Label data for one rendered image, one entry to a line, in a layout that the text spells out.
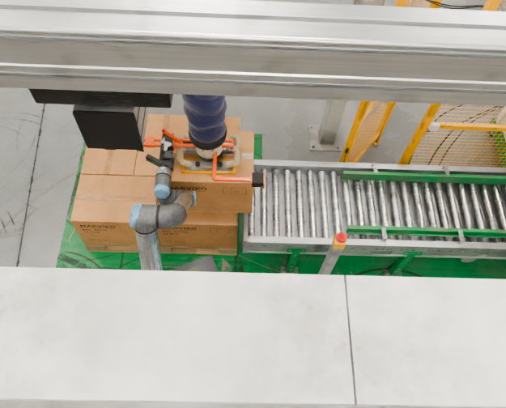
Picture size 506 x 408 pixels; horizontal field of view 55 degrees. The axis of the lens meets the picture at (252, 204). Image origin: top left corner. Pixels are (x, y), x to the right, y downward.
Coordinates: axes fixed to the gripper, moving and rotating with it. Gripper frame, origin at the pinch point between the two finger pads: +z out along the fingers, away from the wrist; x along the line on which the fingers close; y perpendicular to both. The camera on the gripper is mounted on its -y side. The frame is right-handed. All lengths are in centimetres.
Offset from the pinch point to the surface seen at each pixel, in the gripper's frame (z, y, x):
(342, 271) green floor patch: -34, 133, -124
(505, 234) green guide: -27, 240, -64
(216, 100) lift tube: -8, 34, 49
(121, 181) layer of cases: 14, -41, -70
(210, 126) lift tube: -10.0, 29.9, 29.7
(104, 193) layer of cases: 3, -52, -70
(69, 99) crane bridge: -124, 18, 182
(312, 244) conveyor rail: -37, 99, -65
